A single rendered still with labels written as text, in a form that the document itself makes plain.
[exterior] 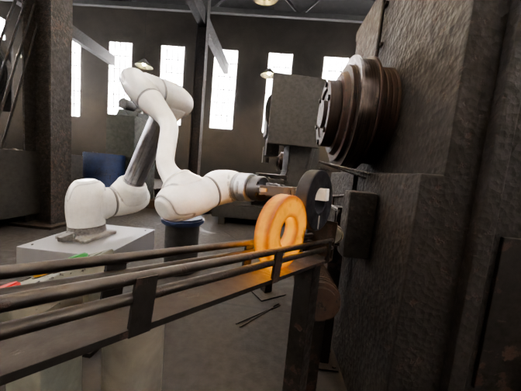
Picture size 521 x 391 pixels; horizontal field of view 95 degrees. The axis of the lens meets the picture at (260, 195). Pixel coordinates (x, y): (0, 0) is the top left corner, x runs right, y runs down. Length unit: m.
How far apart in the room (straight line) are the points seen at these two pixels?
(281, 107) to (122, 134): 2.49
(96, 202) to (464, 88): 1.39
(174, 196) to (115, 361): 0.36
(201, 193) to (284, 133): 3.13
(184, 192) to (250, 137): 10.65
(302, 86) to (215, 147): 8.04
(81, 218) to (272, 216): 1.05
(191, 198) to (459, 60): 0.76
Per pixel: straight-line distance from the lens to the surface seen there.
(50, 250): 1.32
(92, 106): 14.34
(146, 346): 0.61
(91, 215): 1.35
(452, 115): 0.79
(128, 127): 4.36
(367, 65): 1.07
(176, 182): 0.69
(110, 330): 0.30
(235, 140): 11.34
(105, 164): 4.18
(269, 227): 0.44
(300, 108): 3.85
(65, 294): 0.25
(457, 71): 0.82
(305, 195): 0.55
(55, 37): 3.70
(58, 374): 0.73
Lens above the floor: 0.84
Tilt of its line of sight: 6 degrees down
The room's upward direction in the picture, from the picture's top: 5 degrees clockwise
